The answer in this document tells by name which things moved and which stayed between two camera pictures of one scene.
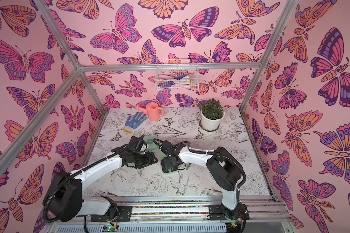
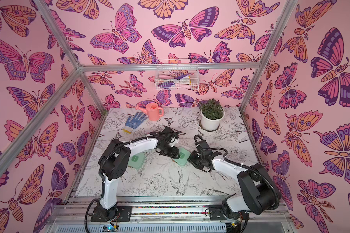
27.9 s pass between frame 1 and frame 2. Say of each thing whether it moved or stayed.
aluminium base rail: stayed
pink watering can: stayed
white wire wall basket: stayed
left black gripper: moved
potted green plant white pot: stayed
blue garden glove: stayed
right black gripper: moved
